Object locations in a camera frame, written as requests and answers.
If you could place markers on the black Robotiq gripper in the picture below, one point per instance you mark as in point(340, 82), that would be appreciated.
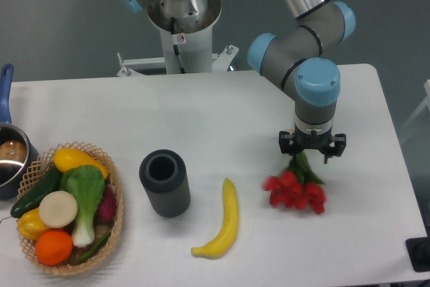
point(330, 145)

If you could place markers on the red tulip bouquet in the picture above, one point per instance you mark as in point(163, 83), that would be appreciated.
point(297, 186)

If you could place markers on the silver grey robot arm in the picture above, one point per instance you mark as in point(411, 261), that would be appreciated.
point(293, 63)

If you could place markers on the yellow banana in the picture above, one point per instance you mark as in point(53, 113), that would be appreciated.
point(219, 245)

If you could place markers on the dark grey ribbed vase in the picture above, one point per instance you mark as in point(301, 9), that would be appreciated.
point(163, 176)

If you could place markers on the black device at edge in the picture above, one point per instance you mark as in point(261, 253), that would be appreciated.
point(418, 252)

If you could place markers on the purple red onion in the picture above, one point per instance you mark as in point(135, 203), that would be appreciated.
point(107, 208)

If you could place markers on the green bok choy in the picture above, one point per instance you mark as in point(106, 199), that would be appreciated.
point(86, 184)

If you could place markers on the yellow squash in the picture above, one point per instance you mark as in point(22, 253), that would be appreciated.
point(66, 159)

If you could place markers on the woven wicker basket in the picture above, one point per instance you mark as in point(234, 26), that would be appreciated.
point(107, 228)

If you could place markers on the green bean pod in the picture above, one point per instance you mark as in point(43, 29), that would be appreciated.
point(93, 250)

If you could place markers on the dark green cucumber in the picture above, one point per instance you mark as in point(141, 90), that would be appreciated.
point(50, 182)

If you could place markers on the orange fruit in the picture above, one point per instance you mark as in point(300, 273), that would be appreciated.
point(53, 247)

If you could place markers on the yellow bell pepper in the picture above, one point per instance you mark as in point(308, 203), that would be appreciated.
point(30, 225)

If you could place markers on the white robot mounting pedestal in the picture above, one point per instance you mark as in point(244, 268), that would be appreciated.
point(183, 53)

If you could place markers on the blue handled saucepan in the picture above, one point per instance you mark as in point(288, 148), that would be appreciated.
point(17, 152)

